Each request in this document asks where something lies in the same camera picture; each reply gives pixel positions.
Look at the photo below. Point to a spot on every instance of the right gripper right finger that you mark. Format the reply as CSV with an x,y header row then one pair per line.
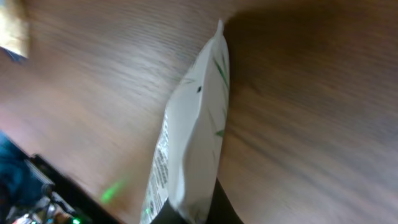
x,y
221,210

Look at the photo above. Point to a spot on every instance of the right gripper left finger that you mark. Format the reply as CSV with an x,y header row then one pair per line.
x,y
168,215

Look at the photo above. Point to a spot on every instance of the white tube with gold cap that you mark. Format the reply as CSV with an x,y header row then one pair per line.
x,y
187,153

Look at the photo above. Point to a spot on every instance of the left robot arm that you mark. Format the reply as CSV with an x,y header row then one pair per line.
x,y
33,191

